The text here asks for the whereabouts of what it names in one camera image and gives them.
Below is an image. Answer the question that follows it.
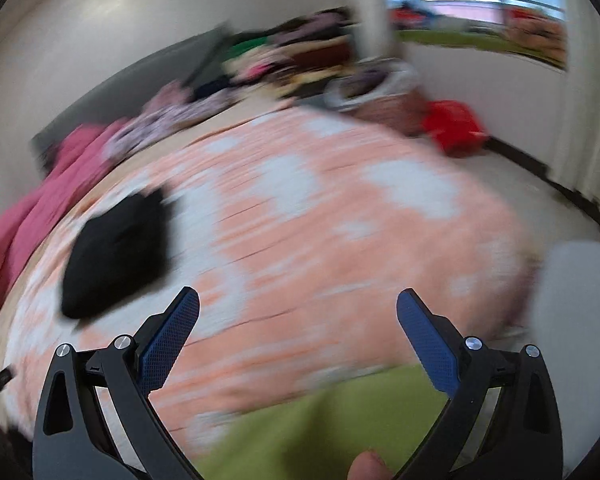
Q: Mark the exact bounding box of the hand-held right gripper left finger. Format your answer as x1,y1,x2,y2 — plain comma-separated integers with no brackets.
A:
31,286,203,480

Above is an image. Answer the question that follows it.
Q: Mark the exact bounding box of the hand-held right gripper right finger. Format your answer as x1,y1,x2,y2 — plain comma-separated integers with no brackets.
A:
395,287,566,480

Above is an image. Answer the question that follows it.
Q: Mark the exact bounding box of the black sweater with orange cuffs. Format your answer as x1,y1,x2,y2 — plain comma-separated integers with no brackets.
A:
60,187,176,321

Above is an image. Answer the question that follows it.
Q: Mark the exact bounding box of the plastic bag of clothes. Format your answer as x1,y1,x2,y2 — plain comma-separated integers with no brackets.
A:
325,57,421,111

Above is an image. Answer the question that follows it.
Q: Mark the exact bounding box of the stack of folded clothes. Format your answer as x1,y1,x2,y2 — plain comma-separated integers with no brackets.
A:
195,7,361,101

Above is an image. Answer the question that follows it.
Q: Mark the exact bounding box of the person's right hand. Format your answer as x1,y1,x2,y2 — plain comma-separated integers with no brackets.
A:
349,451,393,480

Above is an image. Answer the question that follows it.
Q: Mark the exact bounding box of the pink and white blanket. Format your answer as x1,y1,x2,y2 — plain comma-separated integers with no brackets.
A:
5,107,536,441

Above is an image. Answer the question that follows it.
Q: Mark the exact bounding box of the pink quilt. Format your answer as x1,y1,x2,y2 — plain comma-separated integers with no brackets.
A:
0,122,131,351

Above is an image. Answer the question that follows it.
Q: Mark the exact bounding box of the red plastic bag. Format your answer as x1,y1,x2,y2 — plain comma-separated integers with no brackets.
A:
422,100,491,156

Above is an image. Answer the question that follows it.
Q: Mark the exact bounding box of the floral crumpled cloth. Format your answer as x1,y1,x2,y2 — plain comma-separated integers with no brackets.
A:
105,82,241,158

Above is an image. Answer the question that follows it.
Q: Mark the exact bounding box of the brown box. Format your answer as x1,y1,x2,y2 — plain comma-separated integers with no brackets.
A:
360,92,428,136

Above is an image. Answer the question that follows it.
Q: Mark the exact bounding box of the dark headboard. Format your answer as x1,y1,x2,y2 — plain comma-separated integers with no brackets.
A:
30,22,236,156

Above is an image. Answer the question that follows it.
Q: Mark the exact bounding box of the green windowsill cover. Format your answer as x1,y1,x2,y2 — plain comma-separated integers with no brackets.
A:
395,29,568,68

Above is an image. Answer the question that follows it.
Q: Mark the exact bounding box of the windowsill clutter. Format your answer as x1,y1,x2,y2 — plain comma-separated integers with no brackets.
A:
387,2,568,61

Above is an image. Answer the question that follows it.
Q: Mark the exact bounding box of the white curtain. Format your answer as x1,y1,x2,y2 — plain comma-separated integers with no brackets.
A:
350,0,406,66

